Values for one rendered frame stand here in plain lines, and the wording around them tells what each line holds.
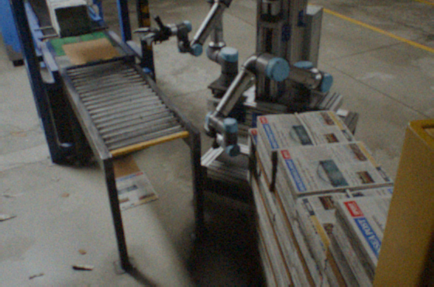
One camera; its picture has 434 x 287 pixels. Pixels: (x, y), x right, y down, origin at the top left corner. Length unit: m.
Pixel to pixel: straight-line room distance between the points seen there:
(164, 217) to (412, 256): 2.70
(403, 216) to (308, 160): 1.29
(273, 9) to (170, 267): 1.66
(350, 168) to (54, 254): 1.98
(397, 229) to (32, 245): 2.82
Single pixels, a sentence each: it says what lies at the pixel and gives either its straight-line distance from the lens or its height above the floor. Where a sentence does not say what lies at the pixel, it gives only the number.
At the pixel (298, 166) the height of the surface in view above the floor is 1.07.
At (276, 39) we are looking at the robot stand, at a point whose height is 1.15.
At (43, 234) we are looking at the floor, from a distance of 3.24.
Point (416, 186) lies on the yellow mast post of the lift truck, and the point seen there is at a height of 1.80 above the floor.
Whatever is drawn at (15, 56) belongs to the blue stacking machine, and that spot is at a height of 0.15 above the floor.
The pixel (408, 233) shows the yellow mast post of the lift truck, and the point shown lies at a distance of 0.52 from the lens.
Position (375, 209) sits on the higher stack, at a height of 1.29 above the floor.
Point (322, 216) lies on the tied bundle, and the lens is 1.55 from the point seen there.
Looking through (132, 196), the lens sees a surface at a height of 0.01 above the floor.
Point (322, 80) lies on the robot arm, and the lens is 2.59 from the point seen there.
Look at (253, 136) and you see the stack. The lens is 2.38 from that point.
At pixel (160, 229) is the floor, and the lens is 3.06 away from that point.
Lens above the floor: 2.08
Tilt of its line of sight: 30 degrees down
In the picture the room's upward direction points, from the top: 2 degrees counter-clockwise
